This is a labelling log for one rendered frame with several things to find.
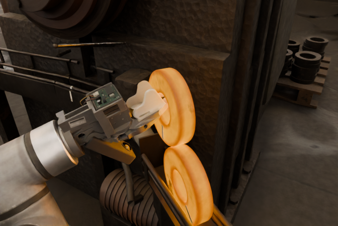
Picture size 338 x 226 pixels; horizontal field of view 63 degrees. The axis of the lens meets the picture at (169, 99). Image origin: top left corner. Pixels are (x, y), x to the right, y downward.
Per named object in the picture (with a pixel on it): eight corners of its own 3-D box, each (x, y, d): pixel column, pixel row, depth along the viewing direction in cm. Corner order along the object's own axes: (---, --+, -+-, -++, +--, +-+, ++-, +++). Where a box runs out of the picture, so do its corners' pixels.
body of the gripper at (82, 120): (127, 98, 46) (58, 132, 43) (142, 134, 51) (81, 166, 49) (114, 79, 52) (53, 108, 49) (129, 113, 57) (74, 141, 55)
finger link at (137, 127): (161, 115, 50) (116, 138, 48) (163, 121, 51) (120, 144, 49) (151, 102, 54) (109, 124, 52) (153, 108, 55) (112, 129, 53)
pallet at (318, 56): (179, 74, 266) (180, 28, 244) (214, 48, 326) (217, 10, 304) (316, 108, 212) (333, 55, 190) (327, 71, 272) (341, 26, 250)
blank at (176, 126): (160, 58, 60) (145, 60, 58) (197, 83, 47) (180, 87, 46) (162, 120, 66) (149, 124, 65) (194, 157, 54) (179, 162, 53)
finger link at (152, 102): (175, 80, 50) (129, 103, 48) (182, 105, 53) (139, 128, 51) (167, 74, 52) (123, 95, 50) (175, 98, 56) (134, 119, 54)
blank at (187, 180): (170, 155, 66) (158, 159, 65) (190, 132, 53) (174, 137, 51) (195, 222, 60) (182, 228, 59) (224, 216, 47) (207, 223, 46)
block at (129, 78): (139, 126, 99) (134, 64, 86) (158, 133, 95) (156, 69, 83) (119, 143, 91) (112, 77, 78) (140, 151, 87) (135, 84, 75)
